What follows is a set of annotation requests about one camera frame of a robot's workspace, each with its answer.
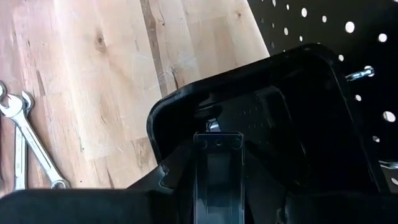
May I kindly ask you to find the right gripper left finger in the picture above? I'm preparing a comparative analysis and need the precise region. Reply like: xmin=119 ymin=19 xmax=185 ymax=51
xmin=127 ymin=142 xmax=195 ymax=224

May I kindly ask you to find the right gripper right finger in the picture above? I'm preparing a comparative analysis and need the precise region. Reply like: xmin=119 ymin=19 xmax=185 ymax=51
xmin=244 ymin=148 xmax=287 ymax=224

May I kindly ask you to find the black rectangular metal bar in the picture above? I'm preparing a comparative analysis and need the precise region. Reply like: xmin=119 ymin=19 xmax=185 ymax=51
xmin=192 ymin=119 xmax=246 ymax=224

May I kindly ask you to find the silver wrench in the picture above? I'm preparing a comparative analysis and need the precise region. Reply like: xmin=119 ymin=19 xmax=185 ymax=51
xmin=13 ymin=90 xmax=34 ymax=191
xmin=0 ymin=92 xmax=72 ymax=190

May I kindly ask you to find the black metal pegboard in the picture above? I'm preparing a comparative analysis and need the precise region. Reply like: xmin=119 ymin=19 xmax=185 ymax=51
xmin=247 ymin=0 xmax=398 ymax=194

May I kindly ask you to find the silver metal peg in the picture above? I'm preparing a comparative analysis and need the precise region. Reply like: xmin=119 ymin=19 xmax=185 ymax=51
xmin=346 ymin=65 xmax=376 ymax=82

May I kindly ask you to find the deep black plastic bin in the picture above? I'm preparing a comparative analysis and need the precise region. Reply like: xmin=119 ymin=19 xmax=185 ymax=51
xmin=146 ymin=42 xmax=391 ymax=195

